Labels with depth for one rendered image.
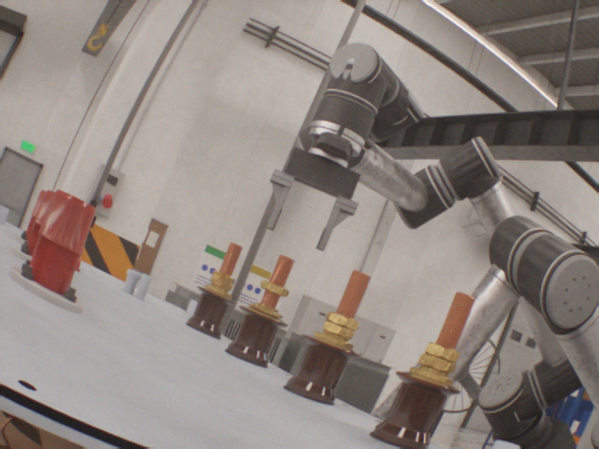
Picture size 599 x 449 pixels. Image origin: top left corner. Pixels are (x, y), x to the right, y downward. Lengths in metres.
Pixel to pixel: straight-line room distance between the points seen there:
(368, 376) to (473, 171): 8.90
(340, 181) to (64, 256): 0.66
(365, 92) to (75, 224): 0.70
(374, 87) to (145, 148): 4.95
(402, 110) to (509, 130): 8.98
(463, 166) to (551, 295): 1.03
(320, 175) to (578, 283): 0.56
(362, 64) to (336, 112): 0.12
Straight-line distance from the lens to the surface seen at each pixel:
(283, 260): 1.32
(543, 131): 9.79
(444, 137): 11.80
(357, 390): 10.94
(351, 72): 1.36
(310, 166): 1.33
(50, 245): 0.84
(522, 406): 2.41
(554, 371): 2.40
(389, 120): 1.49
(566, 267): 1.20
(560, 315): 1.22
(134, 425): 0.44
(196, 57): 6.42
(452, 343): 0.85
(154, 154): 6.24
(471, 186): 2.17
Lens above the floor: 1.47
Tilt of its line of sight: 6 degrees up
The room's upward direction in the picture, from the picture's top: 22 degrees clockwise
